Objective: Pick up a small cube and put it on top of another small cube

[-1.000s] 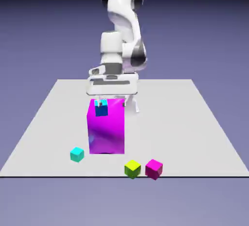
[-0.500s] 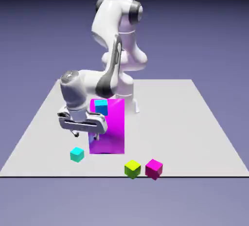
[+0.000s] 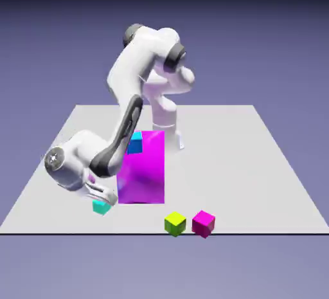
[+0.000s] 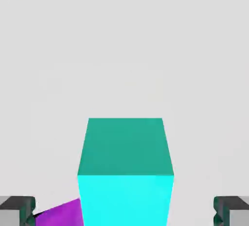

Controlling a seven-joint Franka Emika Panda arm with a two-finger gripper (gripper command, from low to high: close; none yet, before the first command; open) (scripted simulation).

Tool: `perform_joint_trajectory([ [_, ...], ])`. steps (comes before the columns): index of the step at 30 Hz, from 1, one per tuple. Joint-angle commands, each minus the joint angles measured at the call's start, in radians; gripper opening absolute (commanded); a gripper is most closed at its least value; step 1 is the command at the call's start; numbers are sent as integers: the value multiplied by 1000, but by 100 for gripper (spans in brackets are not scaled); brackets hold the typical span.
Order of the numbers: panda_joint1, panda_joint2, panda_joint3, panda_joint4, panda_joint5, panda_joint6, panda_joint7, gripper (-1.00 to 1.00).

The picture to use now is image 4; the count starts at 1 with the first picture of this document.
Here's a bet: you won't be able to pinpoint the small cyan cube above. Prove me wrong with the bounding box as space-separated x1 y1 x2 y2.
77 117 175 226

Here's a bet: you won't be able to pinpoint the small purple cube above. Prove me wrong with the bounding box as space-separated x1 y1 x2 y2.
33 198 85 226

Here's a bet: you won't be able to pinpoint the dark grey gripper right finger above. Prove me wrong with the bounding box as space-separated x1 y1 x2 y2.
213 196 249 226

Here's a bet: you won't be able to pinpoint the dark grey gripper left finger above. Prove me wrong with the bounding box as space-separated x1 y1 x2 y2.
0 196 36 226

